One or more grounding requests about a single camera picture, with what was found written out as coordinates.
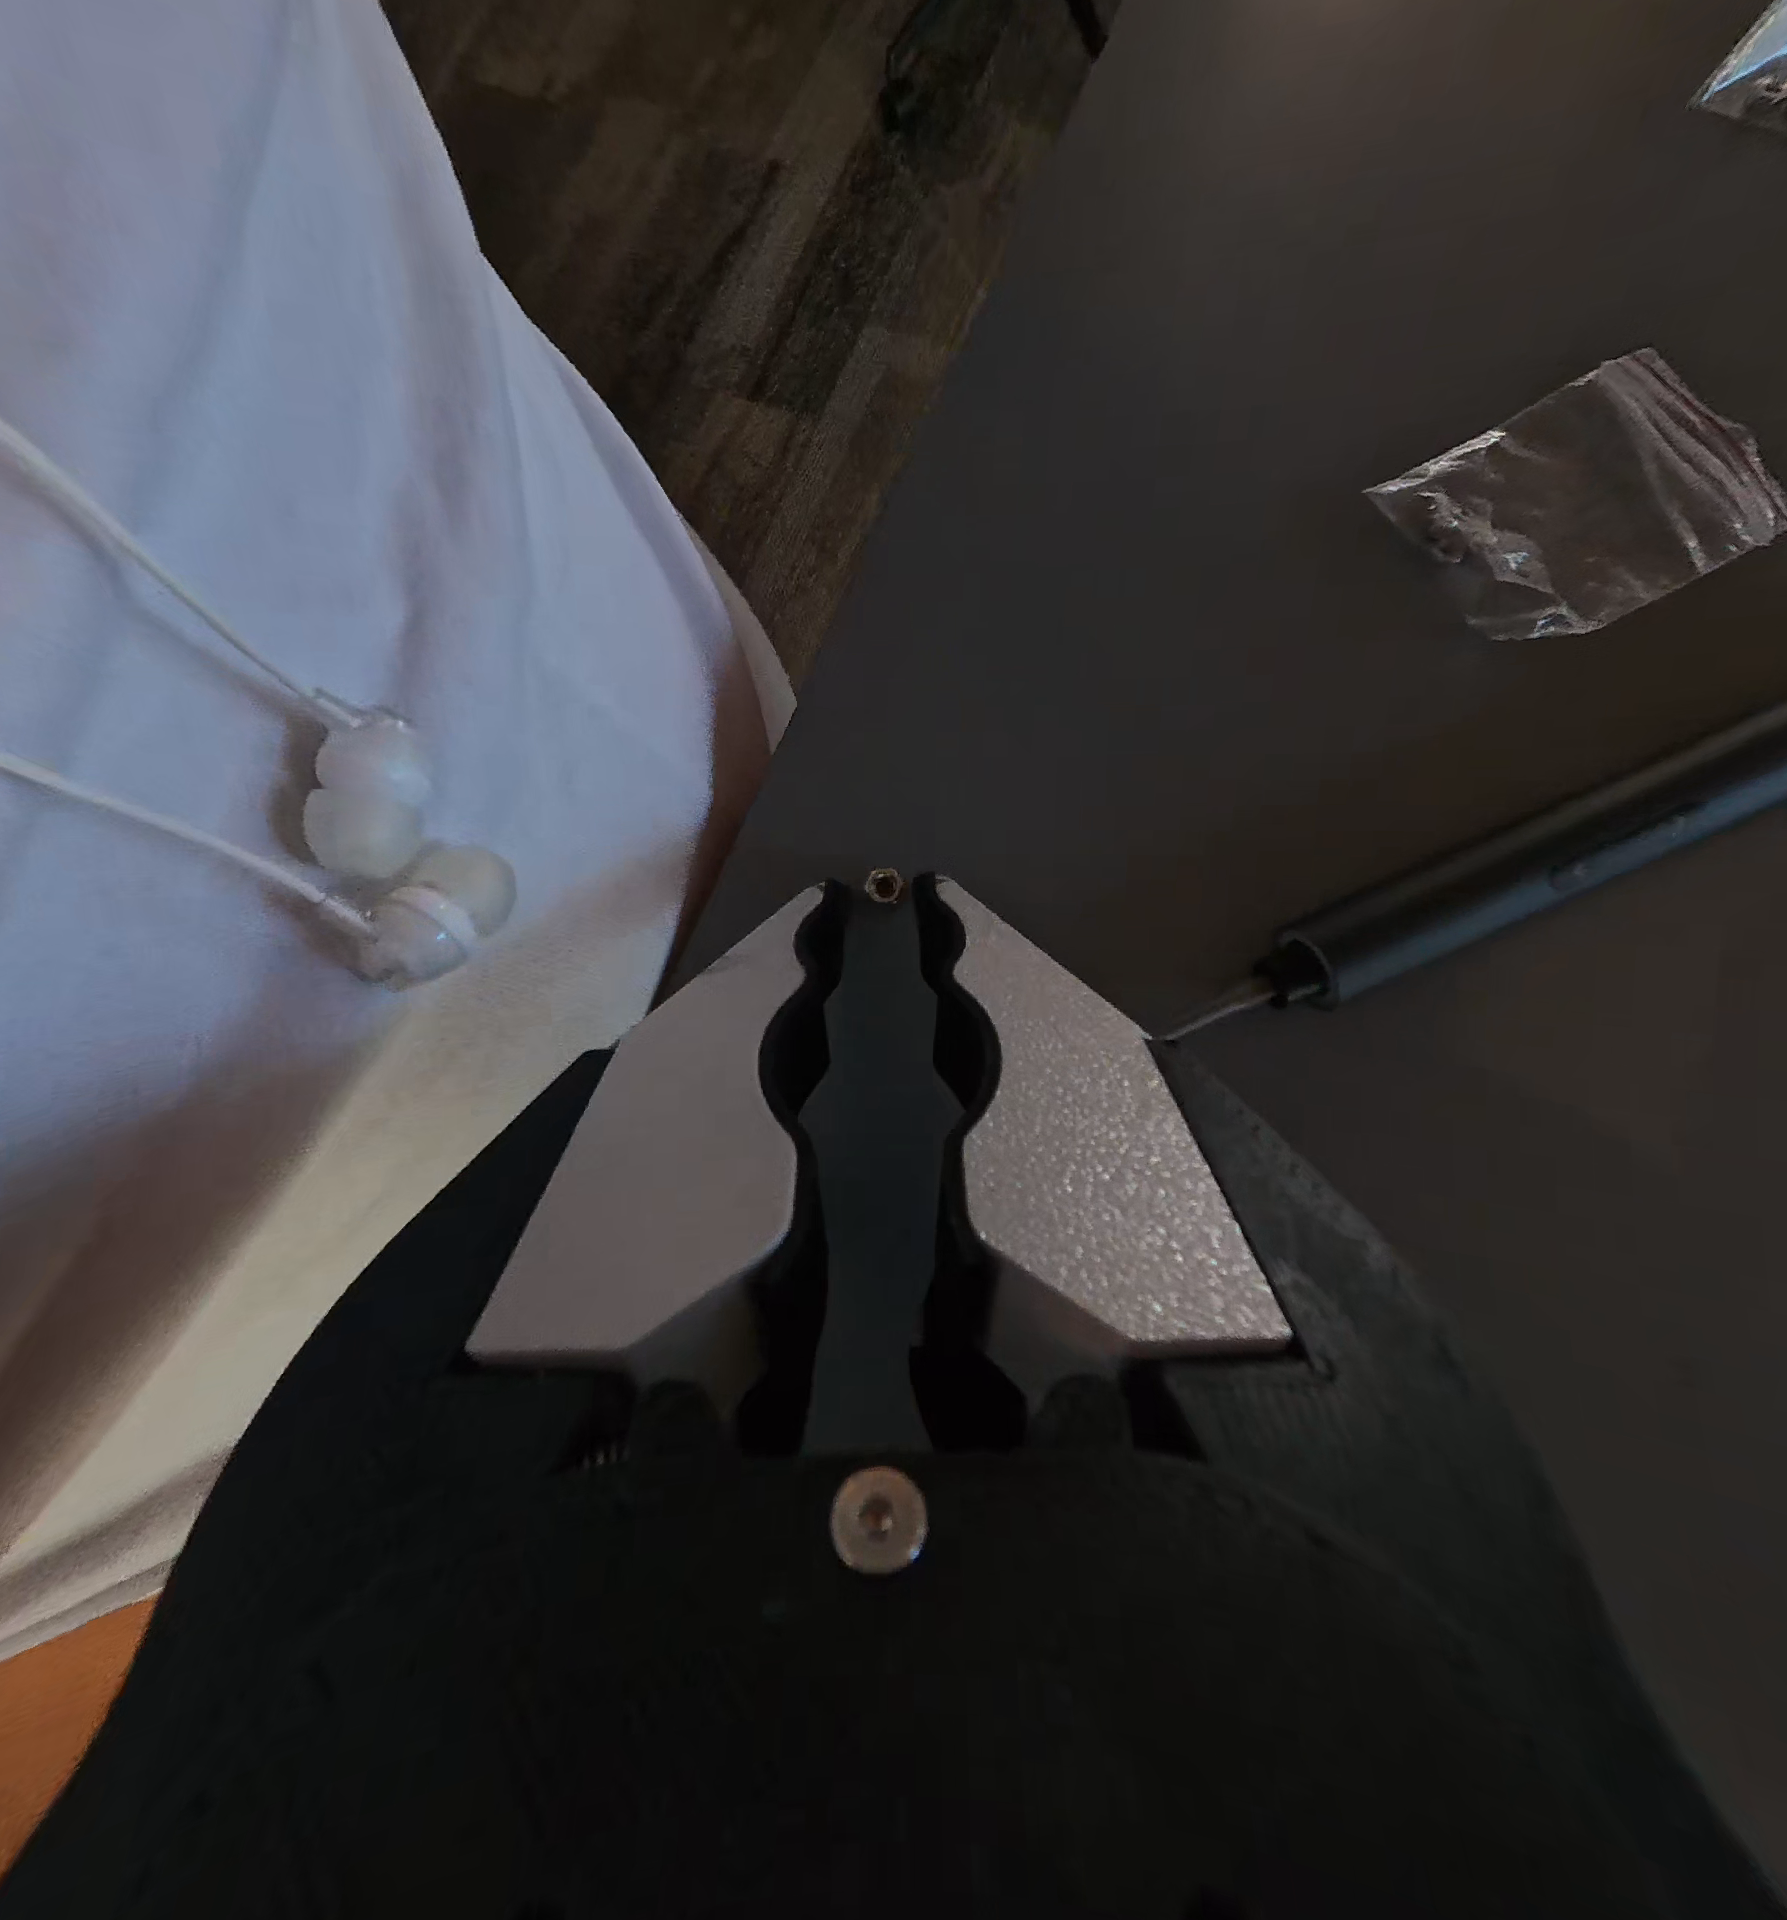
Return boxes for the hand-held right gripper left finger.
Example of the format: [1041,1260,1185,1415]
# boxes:
[465,882,836,1455]

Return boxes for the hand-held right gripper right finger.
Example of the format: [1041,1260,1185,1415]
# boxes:
[913,876,1296,1455]

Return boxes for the black electric screwdriver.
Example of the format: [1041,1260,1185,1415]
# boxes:
[1159,693,1787,1043]

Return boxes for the dark grey desk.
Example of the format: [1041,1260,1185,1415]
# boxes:
[652,0,1787,1920]

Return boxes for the person's white shirt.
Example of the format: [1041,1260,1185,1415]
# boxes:
[0,0,801,1693]

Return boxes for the white wired earphones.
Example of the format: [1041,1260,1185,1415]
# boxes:
[0,366,521,992]

